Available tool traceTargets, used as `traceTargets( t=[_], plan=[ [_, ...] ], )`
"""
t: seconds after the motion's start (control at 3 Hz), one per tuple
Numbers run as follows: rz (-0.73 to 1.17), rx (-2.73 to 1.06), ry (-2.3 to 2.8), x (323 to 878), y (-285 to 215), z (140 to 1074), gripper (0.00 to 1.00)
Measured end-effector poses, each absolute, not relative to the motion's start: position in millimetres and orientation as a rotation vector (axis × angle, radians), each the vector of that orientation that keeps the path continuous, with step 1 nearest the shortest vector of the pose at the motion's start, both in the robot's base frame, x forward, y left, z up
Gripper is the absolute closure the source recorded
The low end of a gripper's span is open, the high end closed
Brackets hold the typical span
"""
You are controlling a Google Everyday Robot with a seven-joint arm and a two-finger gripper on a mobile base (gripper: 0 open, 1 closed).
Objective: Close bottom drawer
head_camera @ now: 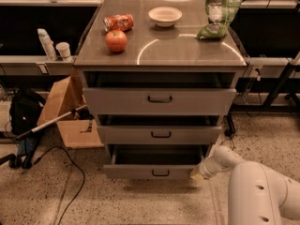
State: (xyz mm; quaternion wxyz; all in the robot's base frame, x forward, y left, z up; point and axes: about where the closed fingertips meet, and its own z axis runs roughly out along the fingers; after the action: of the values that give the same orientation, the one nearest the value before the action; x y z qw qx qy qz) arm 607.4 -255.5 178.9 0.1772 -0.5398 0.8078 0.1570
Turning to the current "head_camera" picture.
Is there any grey bottom drawer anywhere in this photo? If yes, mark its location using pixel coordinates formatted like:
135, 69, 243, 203
104, 144, 211, 180

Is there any grey drawer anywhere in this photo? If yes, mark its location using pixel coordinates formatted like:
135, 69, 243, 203
83, 88, 236, 115
104, 144, 211, 180
97, 126, 221, 144

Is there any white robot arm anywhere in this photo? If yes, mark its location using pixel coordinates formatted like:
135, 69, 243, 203
190, 146, 300, 225

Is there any grey middle drawer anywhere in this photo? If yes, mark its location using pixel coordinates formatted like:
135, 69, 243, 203
97, 126, 221, 144

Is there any grey metal drawer cabinet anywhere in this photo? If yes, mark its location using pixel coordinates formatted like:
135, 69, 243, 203
73, 0, 248, 161

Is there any grey top drawer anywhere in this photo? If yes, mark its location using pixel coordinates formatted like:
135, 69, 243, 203
83, 88, 236, 115

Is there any black stand leg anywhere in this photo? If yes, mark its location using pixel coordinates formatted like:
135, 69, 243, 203
262, 52, 300, 113

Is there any grey metal pole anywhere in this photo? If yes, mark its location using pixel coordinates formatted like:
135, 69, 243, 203
15, 104, 87, 141

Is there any brown cardboard box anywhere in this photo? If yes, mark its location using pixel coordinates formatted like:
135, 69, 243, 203
37, 69, 103, 149

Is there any red apple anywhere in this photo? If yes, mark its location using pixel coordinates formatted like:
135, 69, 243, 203
105, 30, 128, 53

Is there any white bowl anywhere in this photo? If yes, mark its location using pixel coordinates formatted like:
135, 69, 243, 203
148, 7, 182, 27

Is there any crushed orange soda can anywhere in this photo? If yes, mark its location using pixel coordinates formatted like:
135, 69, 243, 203
103, 13, 134, 32

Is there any green chip bag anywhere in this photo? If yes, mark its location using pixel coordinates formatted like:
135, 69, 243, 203
196, 0, 243, 39

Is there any white paper cup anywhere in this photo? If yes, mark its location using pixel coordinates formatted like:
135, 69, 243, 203
55, 42, 71, 61

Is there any black backpack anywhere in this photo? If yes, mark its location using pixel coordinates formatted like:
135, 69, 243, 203
9, 88, 46, 135

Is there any white plastic bottle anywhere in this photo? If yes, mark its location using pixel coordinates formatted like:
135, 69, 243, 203
37, 28, 57, 61

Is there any black coiled cable right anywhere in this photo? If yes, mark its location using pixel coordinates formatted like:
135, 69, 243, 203
219, 115, 237, 152

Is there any black floor cable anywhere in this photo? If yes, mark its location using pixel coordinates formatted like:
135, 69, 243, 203
33, 145, 86, 225

